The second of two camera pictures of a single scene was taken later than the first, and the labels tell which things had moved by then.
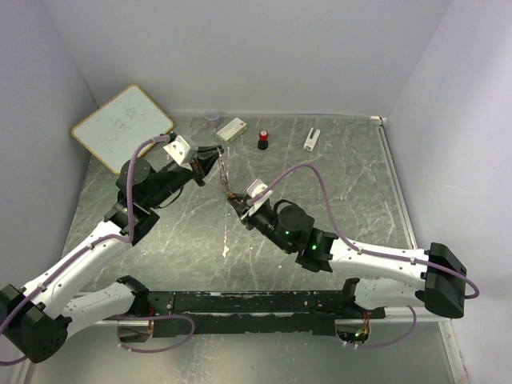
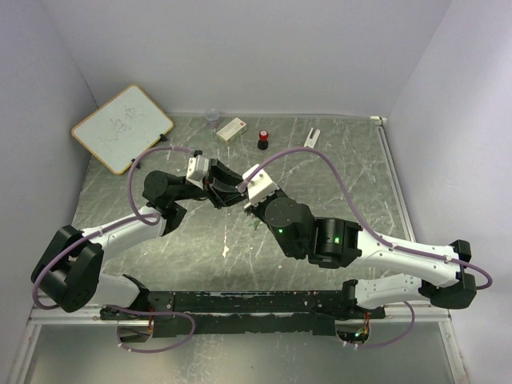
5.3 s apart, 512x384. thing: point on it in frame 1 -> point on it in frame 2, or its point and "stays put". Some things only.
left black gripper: [211, 154] -> [223, 177]
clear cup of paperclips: [212, 119] stays put
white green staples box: [234, 129] stays put
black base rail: [242, 314] stays put
